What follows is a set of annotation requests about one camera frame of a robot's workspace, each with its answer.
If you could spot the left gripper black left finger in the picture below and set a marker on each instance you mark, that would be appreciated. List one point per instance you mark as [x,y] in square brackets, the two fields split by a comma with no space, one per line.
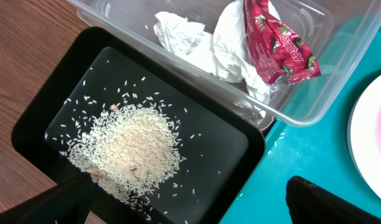
[69,202]

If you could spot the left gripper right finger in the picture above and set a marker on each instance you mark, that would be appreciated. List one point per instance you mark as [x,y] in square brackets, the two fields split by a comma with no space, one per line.
[310,204]

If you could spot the rice pile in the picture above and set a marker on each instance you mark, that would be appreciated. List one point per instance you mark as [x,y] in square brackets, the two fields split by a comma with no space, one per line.
[141,140]

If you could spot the pink plate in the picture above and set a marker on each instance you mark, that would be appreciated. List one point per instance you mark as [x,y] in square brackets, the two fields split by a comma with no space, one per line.
[360,136]

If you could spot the red snack wrapper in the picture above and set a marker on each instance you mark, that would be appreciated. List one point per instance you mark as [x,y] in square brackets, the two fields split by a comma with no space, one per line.
[275,50]

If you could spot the white tissue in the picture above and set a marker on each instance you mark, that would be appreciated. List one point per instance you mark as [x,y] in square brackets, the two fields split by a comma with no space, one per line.
[223,53]

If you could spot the teal plastic tray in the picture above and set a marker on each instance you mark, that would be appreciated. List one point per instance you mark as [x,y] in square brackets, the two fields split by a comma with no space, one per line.
[318,153]

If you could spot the black plastic tray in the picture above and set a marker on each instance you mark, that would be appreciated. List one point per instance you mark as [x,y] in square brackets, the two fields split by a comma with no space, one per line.
[220,149]

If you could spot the clear plastic bin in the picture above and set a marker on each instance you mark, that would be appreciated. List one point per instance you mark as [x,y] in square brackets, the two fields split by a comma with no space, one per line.
[338,32]

